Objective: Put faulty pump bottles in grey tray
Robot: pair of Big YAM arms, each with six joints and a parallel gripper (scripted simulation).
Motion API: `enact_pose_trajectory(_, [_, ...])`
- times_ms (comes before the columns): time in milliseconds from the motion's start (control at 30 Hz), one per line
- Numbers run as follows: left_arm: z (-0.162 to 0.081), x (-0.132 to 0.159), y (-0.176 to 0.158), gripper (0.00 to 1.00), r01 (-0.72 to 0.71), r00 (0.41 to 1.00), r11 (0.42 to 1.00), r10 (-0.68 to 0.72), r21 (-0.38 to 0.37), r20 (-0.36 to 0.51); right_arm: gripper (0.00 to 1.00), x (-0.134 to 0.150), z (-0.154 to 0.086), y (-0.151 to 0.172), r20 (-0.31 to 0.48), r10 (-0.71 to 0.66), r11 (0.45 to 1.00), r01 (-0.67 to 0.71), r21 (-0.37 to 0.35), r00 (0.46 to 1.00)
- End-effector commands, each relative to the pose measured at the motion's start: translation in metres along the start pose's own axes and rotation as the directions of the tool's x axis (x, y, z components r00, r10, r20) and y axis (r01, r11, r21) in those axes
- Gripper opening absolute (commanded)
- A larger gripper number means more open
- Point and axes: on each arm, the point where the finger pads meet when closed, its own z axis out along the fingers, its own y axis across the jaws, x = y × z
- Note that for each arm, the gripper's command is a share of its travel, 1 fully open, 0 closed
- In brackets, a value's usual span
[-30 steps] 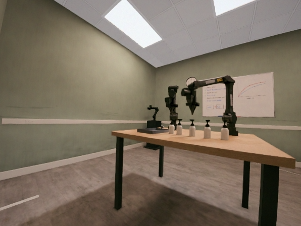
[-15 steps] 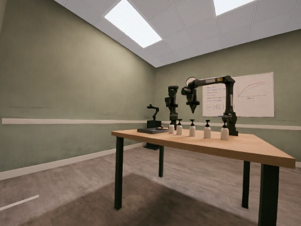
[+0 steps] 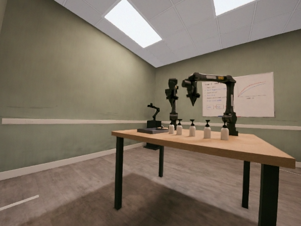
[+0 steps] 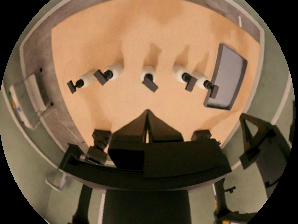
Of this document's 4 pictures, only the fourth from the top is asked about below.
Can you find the white pump bottle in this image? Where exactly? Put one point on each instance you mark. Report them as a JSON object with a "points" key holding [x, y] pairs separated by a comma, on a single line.
{"points": [[181, 74], [204, 83], [111, 73], [147, 73], [84, 81]]}

